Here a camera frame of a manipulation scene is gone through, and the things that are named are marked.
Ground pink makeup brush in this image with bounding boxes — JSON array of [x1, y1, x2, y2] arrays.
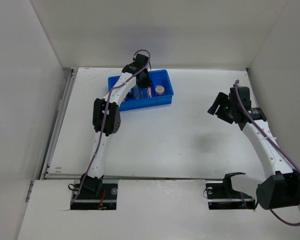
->
[[146, 86, 152, 98]]

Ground clear plastic bottle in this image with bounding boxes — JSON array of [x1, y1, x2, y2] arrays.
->
[[132, 85, 143, 100]]

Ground round compact case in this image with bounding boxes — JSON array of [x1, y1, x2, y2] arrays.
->
[[154, 85, 165, 96]]

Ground clear tube black cap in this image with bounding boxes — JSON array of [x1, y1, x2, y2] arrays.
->
[[126, 91, 133, 99]]

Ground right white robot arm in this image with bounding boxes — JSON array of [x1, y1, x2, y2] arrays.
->
[[207, 86, 300, 210]]

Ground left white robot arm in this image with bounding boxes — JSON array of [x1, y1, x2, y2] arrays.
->
[[81, 49, 151, 199]]

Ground blue plastic organizer tray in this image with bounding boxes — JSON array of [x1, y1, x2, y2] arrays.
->
[[119, 69, 174, 112]]

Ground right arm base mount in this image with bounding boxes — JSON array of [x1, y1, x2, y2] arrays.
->
[[203, 172, 259, 211]]

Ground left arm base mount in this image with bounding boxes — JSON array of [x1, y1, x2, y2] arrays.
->
[[68, 179, 119, 211]]

